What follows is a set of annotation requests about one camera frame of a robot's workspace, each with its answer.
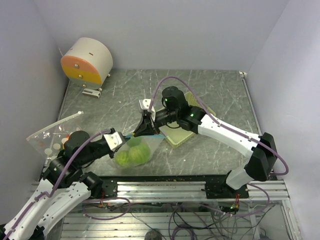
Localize clear blue-zipper plastic bag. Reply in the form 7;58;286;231
109;133;166;169

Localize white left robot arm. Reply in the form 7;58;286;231
0;128;126;240

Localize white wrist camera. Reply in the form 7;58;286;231
103;131;126;151
138;98;156;121

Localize light green cabbage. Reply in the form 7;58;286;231
128;143;151;165

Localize aluminium rail base frame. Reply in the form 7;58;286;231
97;175;290;203

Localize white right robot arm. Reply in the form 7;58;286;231
133;86;277;198

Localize small white metal bracket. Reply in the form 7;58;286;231
82;88;101;99

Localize small green cabbage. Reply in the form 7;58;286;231
126;137;142;148

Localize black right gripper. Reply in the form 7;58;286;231
133;108;179;136

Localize loose cables under table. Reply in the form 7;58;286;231
82;194;278;240

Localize green custard apple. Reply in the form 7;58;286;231
115;150;131;168

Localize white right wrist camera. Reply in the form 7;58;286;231
138;98;156;121

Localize pale green plastic basket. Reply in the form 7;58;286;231
159;92;206;149

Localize round cream drawer cabinet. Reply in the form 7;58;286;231
60;37;114;91

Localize clear polka dot zip bag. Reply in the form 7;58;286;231
26;111;84;163

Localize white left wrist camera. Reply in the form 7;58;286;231
103;131;126;151

